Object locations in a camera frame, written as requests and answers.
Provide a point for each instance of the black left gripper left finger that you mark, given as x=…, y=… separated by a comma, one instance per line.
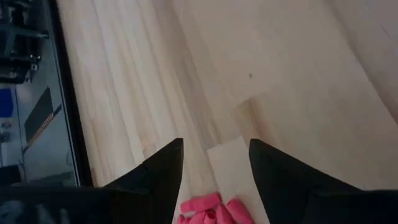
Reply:
x=155, y=186

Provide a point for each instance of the black background machine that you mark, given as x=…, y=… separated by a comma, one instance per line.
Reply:
x=18, y=40

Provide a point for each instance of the pink eraser caps pile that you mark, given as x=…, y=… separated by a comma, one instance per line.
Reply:
x=214, y=210

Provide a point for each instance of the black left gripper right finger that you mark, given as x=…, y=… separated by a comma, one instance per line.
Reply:
x=280, y=186

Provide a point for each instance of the black aluminium table frame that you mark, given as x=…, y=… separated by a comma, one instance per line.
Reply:
x=71, y=93

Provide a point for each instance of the blue background object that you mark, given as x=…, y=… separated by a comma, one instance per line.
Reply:
x=5, y=102

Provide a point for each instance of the orange-black striped mat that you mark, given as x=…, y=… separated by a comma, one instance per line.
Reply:
x=42, y=121

